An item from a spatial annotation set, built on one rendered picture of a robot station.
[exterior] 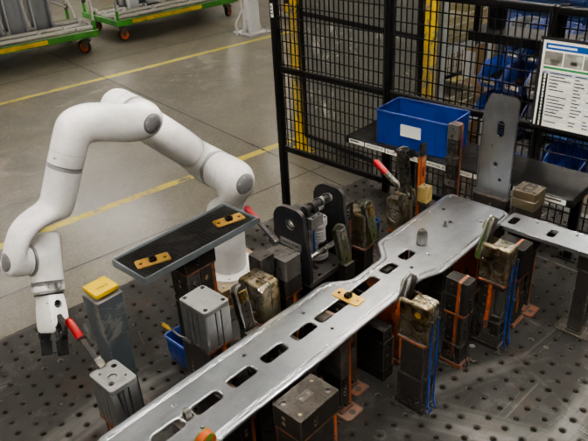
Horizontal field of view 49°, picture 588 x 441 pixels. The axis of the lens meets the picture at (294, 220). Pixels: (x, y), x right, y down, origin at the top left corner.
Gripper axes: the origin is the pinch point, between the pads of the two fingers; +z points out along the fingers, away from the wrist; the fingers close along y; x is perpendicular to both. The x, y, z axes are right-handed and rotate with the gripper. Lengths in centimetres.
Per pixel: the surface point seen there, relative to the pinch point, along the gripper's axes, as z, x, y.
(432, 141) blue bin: -52, -124, -46
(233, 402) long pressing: 13, -11, -58
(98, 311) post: -9.7, 3.3, -31.4
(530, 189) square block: -28, -119, -81
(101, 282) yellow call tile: -16.4, 0.8, -30.0
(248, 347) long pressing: 3, -23, -50
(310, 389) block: 12, -21, -71
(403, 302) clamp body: -2, -55, -74
